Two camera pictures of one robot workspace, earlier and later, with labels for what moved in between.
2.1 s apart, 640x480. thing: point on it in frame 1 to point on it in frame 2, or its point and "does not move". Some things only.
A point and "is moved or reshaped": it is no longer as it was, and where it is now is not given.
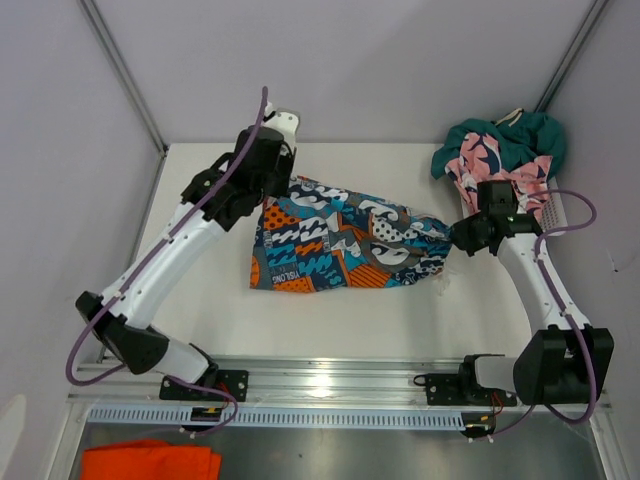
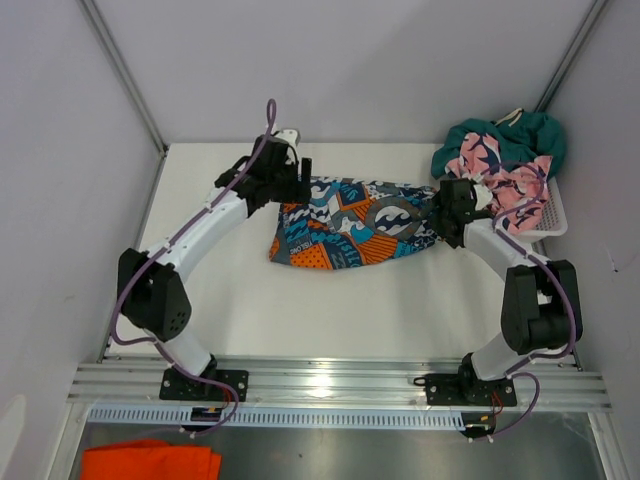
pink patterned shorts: x=479 y=160 does not move
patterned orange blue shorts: x=314 y=235 is moved or reshaped
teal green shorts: x=520 y=136 does not move
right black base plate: x=461 y=389 does not move
